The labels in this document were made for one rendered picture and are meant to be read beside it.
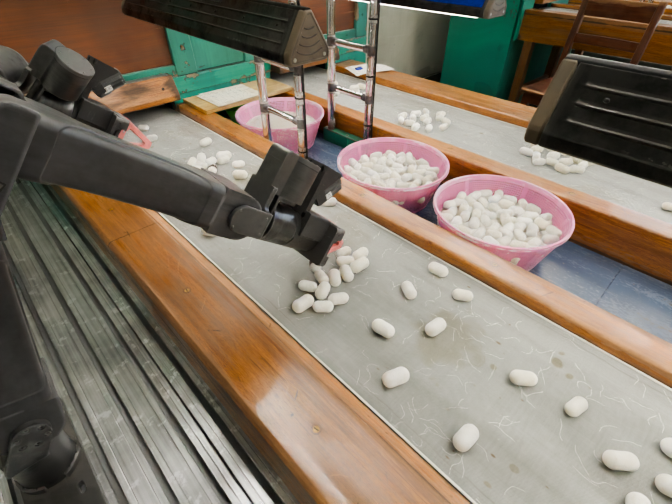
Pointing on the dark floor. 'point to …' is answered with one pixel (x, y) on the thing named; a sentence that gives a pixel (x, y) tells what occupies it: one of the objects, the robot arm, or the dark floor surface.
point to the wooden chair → (640, 12)
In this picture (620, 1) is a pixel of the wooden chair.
